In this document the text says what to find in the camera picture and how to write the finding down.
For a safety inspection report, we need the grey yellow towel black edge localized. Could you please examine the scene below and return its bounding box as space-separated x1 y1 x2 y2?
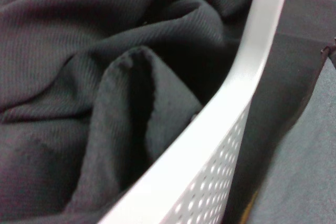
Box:
240 36 336 224

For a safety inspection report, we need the grey perforated plastic storage box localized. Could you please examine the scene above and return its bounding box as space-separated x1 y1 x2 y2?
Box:
96 0 288 224

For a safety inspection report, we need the dark grey fleece cloth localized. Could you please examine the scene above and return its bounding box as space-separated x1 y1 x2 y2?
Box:
64 47 203 224

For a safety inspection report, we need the black ribbed cloth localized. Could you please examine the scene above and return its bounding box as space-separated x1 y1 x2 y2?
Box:
0 0 263 224

